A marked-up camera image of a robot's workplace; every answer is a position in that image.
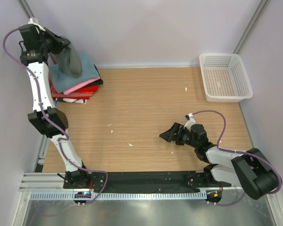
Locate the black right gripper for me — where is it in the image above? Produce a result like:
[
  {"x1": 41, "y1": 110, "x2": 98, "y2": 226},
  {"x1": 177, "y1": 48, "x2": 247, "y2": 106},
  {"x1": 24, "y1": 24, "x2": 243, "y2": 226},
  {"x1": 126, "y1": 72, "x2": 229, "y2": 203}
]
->
[{"x1": 159, "y1": 122, "x2": 198, "y2": 148}]

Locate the dark grey t shirt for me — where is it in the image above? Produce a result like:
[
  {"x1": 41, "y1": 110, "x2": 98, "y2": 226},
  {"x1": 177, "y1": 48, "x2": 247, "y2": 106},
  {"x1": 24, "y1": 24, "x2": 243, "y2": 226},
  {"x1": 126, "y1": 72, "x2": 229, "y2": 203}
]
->
[{"x1": 54, "y1": 36, "x2": 82, "y2": 78}]

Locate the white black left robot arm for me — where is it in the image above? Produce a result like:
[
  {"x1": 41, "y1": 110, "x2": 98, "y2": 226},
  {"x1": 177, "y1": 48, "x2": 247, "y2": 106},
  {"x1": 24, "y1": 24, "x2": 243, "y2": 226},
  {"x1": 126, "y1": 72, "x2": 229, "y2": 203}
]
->
[{"x1": 19, "y1": 24, "x2": 91, "y2": 188}]

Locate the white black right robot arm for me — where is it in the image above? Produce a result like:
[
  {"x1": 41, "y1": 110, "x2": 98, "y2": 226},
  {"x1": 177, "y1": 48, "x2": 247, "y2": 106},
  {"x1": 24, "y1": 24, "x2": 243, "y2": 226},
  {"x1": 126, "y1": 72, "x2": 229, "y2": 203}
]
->
[{"x1": 159, "y1": 123, "x2": 282, "y2": 200}]

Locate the folded teal t shirt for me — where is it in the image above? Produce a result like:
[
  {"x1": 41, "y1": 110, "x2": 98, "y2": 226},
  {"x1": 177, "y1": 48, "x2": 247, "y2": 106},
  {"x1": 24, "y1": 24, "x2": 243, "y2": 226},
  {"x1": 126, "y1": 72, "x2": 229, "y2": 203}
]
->
[{"x1": 50, "y1": 51, "x2": 99, "y2": 93}]

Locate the folded pink t shirt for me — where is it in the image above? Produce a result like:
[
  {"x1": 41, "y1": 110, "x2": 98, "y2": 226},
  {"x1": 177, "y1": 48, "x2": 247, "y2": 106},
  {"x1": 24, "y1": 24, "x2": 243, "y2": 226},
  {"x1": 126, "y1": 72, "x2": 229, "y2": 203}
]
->
[{"x1": 63, "y1": 76, "x2": 100, "y2": 95}]

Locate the folded black t shirt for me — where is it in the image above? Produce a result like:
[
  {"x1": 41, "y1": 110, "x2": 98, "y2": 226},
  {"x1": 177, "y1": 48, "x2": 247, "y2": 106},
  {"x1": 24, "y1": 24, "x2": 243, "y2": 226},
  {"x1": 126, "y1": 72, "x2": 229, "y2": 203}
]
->
[{"x1": 87, "y1": 65, "x2": 104, "y2": 87}]

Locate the folded red t shirt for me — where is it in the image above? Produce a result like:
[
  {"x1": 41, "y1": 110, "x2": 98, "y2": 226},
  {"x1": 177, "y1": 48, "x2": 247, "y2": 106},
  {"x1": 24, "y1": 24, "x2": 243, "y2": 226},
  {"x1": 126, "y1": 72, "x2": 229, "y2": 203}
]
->
[{"x1": 50, "y1": 85, "x2": 99, "y2": 99}]

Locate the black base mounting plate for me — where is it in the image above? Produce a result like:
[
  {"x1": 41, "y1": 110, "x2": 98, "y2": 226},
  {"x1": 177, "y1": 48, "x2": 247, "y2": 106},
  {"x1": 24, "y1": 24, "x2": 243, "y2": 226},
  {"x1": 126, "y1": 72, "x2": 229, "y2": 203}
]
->
[{"x1": 58, "y1": 171, "x2": 232, "y2": 194}]

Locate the folded white patterned t shirt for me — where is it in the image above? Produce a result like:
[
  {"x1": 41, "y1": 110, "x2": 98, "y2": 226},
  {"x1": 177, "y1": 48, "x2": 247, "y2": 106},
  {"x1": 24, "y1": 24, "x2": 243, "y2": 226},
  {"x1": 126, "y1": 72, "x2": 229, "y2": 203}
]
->
[{"x1": 55, "y1": 98, "x2": 87, "y2": 104}]

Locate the white plastic mesh basket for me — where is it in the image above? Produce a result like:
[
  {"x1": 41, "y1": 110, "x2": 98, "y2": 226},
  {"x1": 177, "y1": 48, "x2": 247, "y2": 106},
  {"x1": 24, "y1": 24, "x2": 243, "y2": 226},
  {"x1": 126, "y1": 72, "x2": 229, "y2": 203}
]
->
[{"x1": 199, "y1": 53, "x2": 253, "y2": 102}]

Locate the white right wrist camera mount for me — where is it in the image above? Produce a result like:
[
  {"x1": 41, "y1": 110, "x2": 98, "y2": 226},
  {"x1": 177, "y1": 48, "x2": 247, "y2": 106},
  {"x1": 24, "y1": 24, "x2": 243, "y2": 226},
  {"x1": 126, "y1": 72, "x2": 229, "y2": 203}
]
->
[{"x1": 184, "y1": 113, "x2": 196, "y2": 130}]

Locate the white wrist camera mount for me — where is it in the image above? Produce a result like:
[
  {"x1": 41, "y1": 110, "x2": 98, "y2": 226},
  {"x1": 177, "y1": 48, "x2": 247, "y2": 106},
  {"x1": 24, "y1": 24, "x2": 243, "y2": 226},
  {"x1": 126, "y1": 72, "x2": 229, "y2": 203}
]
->
[
  {"x1": 184, "y1": 113, "x2": 196, "y2": 130},
  {"x1": 28, "y1": 17, "x2": 46, "y2": 32}
]

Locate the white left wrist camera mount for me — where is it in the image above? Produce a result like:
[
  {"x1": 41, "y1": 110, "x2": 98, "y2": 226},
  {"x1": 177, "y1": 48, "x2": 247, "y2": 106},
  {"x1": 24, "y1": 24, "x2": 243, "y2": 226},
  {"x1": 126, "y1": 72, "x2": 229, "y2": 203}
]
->
[{"x1": 28, "y1": 17, "x2": 46, "y2": 32}]

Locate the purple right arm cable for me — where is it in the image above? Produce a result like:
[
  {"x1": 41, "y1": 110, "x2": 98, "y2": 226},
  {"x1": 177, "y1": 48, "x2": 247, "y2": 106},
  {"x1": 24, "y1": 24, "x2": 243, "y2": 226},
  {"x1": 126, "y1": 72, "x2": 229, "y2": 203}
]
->
[{"x1": 190, "y1": 110, "x2": 283, "y2": 208}]

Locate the slotted grey cable duct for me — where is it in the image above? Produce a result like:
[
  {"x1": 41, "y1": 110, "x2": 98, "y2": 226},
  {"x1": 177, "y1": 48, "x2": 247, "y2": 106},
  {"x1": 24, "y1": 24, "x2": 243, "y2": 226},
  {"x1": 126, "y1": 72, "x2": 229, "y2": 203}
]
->
[{"x1": 30, "y1": 191, "x2": 207, "y2": 201}]

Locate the aluminium front frame rail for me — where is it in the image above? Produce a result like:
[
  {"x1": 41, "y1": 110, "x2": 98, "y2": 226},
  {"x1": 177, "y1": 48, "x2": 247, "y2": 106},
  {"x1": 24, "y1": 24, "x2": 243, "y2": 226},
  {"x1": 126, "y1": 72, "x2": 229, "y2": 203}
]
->
[{"x1": 19, "y1": 172, "x2": 64, "y2": 192}]

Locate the right aluminium frame post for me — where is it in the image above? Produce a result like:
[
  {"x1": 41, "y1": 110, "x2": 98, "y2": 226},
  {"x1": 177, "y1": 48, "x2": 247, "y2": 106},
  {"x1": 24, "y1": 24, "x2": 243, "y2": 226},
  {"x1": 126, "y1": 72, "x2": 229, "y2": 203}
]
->
[{"x1": 233, "y1": 0, "x2": 271, "y2": 54}]

